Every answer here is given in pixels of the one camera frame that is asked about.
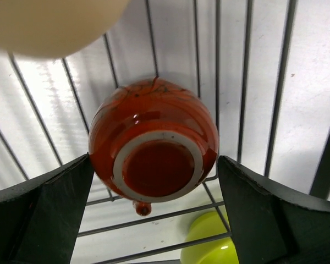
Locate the yellow plastic plate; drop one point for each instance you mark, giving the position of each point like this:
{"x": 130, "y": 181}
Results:
{"x": 55, "y": 29}

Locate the black wire dish rack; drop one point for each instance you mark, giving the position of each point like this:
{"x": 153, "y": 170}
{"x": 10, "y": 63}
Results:
{"x": 262, "y": 68}

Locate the orange mug dark inside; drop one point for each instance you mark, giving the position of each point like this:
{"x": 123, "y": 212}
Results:
{"x": 152, "y": 141}

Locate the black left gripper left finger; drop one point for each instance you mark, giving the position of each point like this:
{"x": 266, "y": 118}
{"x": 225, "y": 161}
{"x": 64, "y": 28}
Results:
{"x": 40, "y": 218}

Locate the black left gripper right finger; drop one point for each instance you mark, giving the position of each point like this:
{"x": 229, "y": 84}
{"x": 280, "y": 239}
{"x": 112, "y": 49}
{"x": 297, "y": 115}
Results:
{"x": 270, "y": 222}

